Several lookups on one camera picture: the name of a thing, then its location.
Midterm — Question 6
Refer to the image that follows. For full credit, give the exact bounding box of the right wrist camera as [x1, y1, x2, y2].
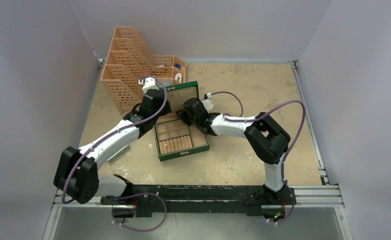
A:
[201, 92, 214, 112]

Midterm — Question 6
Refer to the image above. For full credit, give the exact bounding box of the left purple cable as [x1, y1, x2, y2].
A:
[61, 75, 168, 205]

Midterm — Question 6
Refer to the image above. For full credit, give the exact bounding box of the peach mesh file organizer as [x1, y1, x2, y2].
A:
[100, 26, 186, 116]

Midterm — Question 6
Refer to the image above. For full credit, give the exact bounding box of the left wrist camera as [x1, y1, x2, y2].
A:
[142, 77, 159, 94]

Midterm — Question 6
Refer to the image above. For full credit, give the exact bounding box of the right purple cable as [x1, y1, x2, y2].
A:
[208, 91, 307, 226]

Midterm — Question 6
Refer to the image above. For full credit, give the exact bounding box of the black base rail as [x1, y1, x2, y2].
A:
[101, 184, 297, 220]

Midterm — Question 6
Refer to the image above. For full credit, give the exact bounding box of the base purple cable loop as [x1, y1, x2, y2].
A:
[111, 192, 168, 233]

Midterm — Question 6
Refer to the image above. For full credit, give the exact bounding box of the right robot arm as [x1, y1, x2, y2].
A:
[176, 98, 291, 204]

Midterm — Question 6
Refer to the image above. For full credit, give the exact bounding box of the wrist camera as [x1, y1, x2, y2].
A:
[142, 77, 159, 94]
[201, 92, 214, 112]

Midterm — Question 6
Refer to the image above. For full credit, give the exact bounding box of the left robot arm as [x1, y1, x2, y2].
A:
[53, 87, 171, 205]

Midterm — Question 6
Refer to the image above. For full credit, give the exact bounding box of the silver stapler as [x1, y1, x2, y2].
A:
[174, 73, 184, 84]

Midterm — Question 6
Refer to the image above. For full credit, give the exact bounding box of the green jewelry box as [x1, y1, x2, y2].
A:
[153, 81, 210, 162]

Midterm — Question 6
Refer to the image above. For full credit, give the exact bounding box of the white paper card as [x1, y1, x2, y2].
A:
[107, 145, 131, 163]

